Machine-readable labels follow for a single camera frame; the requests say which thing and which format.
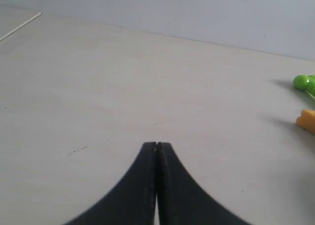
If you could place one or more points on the orange cheese wedge toy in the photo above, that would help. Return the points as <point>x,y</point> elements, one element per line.
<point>306,121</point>

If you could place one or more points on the green toy dog bone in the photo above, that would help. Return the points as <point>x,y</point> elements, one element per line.
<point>305,83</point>

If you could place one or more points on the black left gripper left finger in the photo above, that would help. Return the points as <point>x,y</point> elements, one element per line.
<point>132,200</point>

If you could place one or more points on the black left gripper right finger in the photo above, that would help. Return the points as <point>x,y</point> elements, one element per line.
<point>181,201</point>

